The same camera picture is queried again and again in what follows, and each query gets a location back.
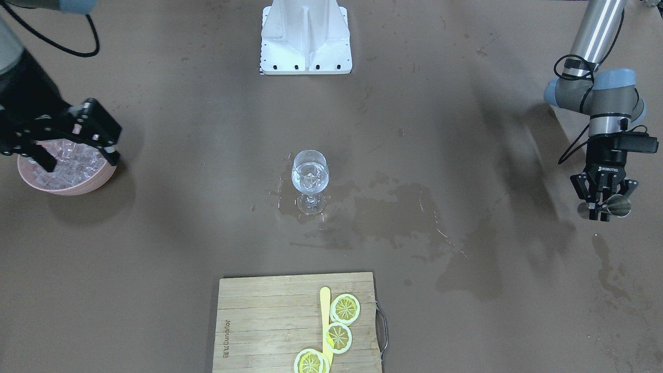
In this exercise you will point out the lemon slice far end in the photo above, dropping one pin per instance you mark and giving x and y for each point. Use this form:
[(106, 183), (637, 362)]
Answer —
[(310, 360)]

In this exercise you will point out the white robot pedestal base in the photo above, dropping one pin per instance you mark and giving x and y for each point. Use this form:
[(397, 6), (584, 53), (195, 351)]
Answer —
[(305, 37)]

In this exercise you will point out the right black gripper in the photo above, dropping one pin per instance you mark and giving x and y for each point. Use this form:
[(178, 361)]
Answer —
[(32, 101)]

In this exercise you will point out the pink bowl of ice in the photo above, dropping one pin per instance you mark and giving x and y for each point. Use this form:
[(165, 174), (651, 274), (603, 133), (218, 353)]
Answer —
[(80, 169)]

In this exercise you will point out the steel double jigger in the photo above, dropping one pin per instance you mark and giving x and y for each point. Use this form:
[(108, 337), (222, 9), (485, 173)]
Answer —
[(615, 206)]

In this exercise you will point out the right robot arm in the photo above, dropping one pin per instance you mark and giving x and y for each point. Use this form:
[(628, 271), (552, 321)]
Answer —
[(11, 48)]

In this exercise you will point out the middle lemon slice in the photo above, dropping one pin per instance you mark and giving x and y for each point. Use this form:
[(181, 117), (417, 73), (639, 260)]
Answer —
[(337, 338)]

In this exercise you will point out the clear wine glass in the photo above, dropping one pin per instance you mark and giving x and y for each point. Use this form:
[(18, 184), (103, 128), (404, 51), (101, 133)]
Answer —
[(310, 177)]

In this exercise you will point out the bamboo cutting board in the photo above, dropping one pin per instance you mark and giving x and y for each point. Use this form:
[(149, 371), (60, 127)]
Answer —
[(263, 322)]

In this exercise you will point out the lemon slice near handle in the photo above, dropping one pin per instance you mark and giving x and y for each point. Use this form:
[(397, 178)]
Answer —
[(345, 309)]

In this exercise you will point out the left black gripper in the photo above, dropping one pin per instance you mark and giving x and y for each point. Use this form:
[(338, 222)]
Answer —
[(607, 157)]

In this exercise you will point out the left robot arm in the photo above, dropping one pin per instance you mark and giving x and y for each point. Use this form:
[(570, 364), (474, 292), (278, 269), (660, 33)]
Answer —
[(614, 108)]

